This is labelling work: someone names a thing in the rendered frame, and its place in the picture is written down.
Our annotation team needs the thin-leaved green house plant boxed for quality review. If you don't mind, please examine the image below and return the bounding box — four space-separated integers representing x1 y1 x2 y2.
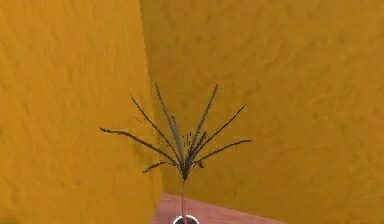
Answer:
99 82 253 218

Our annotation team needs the white plant pot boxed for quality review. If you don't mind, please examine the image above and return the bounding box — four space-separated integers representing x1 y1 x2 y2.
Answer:
172 214 200 224

